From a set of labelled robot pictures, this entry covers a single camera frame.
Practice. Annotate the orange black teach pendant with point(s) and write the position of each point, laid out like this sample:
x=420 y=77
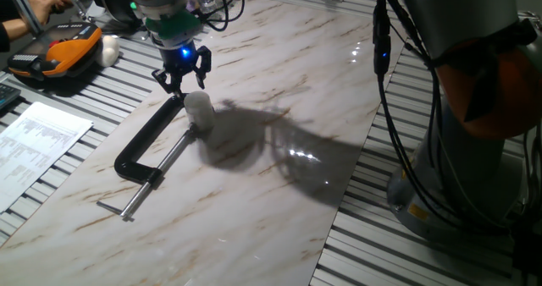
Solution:
x=63 y=49

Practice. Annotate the clear plastic bottle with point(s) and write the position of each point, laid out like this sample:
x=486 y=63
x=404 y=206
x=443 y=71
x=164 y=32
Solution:
x=208 y=2

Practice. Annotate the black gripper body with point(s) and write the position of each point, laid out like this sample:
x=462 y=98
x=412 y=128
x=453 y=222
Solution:
x=178 y=57

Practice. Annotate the black round reel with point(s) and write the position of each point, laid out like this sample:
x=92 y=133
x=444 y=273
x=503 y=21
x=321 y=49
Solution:
x=112 y=0

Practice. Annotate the grey aluminium frame leg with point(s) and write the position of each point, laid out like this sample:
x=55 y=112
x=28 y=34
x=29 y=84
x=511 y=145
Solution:
x=23 y=9

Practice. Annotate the marble pattern board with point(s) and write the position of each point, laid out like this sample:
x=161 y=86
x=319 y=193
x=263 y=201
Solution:
x=254 y=172

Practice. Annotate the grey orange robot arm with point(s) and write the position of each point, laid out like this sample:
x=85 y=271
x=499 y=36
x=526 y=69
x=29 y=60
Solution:
x=474 y=108

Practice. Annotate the person hand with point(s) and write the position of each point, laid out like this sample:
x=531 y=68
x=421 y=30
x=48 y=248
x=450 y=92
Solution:
x=44 y=1

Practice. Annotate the black metal C-clamp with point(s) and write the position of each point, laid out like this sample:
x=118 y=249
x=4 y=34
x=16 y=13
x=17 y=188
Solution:
x=142 y=144

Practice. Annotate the white printed paper sheet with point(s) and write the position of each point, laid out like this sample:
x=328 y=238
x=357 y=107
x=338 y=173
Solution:
x=34 y=146

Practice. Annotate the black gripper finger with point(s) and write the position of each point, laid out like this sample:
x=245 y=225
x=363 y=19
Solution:
x=171 y=85
x=203 y=68

